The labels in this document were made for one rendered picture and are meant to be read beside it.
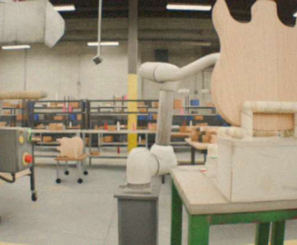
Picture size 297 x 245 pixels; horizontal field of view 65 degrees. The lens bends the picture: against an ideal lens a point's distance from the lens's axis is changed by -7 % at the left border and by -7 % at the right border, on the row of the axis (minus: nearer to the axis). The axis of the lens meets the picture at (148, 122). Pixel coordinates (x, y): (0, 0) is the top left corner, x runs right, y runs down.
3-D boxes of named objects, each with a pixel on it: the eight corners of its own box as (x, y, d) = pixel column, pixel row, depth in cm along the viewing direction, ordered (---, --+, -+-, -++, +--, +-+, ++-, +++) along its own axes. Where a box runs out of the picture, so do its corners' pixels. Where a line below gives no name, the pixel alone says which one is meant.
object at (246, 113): (243, 140, 67) (243, 106, 67) (238, 139, 70) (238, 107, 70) (254, 140, 67) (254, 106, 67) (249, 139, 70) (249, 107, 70)
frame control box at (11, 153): (-36, 186, 99) (-38, 129, 99) (-9, 176, 121) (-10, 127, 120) (13, 189, 100) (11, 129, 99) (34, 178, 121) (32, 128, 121)
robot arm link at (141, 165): (121, 181, 163) (121, 147, 163) (142, 177, 175) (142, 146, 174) (136, 185, 151) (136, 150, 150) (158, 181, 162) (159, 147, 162)
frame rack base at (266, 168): (230, 203, 65) (233, 141, 65) (215, 188, 81) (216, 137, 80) (317, 198, 66) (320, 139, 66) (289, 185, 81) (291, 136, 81)
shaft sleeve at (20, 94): (-2, 90, 87) (-1, 98, 88) (-7, 92, 84) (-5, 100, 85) (43, 89, 87) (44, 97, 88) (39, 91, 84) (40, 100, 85)
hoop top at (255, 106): (243, 112, 67) (242, 100, 67) (238, 112, 70) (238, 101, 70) (308, 112, 67) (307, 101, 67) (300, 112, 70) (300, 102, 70)
